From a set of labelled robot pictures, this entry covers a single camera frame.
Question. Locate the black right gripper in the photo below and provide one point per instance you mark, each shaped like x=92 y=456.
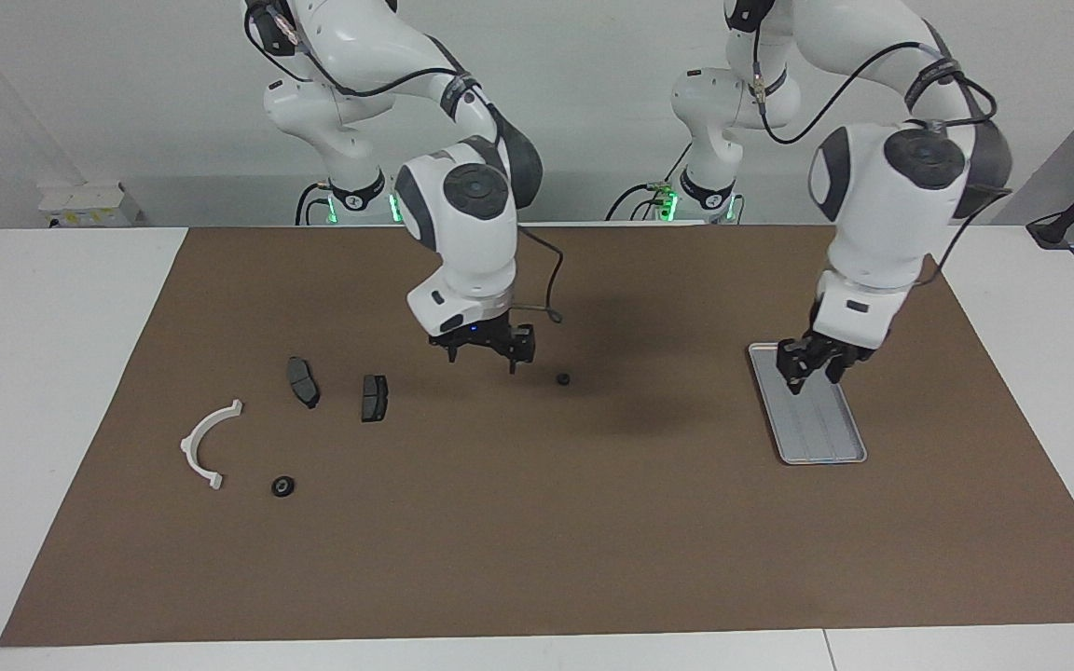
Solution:
x=490 y=340

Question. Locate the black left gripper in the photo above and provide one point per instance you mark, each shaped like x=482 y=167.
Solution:
x=826 y=354

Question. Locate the large black bearing gear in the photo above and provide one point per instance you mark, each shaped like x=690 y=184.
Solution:
x=282 y=486

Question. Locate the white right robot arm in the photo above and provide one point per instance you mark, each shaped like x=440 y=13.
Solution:
x=462 y=214

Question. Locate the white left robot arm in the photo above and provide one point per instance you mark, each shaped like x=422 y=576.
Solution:
x=891 y=205

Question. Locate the silver metal tray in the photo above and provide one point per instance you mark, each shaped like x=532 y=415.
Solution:
x=821 y=424

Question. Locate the rectangular dark grey brake pad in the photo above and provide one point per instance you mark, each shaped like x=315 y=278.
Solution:
x=374 y=399

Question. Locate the brown table mat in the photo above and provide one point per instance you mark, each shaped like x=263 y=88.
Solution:
x=537 y=522

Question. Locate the curved dark grey brake pad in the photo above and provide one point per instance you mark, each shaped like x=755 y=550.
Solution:
x=302 y=380

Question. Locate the white curved plastic bracket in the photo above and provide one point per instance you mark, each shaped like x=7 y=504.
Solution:
x=190 y=447

